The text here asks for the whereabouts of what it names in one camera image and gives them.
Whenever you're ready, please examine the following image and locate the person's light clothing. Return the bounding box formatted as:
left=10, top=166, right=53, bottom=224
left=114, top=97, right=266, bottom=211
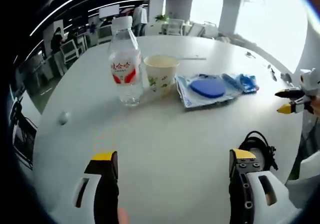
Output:
left=284, top=150, right=320, bottom=209

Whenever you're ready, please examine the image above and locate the person's left hand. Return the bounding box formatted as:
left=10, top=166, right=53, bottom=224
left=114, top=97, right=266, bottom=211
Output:
left=117, top=207, right=131, bottom=224

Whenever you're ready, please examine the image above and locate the clear plastic water bottle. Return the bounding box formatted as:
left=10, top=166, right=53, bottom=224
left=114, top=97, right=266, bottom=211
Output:
left=107, top=16, right=144, bottom=107

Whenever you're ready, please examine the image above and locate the chunky black device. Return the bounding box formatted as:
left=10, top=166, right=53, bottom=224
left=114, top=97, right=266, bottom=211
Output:
left=279, top=72, right=293, bottom=83

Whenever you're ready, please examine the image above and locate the slim black device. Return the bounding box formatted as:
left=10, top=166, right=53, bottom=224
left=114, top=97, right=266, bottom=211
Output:
left=268, top=65, right=278, bottom=82

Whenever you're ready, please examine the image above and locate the white paper cup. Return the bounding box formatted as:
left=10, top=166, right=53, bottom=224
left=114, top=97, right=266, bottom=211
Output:
left=143, top=55, right=180, bottom=97

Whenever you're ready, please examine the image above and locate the white office chair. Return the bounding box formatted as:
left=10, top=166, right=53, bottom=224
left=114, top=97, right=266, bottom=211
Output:
left=59, top=39, right=81, bottom=63
left=167, top=18, right=185, bottom=36
left=202, top=21, right=218, bottom=38
left=97, top=25, right=112, bottom=44
left=191, top=21, right=205, bottom=37

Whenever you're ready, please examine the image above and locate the small white round object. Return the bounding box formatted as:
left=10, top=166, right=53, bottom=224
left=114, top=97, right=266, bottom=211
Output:
left=57, top=111, right=71, bottom=125

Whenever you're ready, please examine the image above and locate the white power strip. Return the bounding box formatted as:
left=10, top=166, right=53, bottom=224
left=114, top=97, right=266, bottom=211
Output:
left=174, top=56, right=208, bottom=61

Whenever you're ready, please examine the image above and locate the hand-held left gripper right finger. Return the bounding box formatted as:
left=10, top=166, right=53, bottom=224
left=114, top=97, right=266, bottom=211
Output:
left=228, top=148, right=292, bottom=224

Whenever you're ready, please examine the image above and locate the blue plastic packet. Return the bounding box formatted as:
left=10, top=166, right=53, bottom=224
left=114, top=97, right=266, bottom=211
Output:
left=221, top=72, right=258, bottom=94

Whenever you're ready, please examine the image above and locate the black cable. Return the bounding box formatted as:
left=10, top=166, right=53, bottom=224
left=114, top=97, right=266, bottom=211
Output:
left=237, top=130, right=279, bottom=171

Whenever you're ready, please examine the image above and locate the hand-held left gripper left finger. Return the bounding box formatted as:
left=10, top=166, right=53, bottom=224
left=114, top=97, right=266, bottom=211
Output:
left=58, top=150, right=120, bottom=224

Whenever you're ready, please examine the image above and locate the packaged blue disc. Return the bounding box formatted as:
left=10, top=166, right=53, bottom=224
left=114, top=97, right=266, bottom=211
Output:
left=174, top=72, right=245, bottom=109

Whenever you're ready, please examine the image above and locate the dark framed object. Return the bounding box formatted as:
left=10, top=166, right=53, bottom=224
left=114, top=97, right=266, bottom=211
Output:
left=11, top=96, right=38, bottom=169

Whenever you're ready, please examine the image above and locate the white projection screen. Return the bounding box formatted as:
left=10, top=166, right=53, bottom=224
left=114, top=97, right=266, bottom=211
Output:
left=98, top=5, right=120, bottom=18

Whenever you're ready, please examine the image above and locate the white table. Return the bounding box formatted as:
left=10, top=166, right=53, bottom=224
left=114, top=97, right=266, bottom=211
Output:
left=32, top=35, right=305, bottom=224

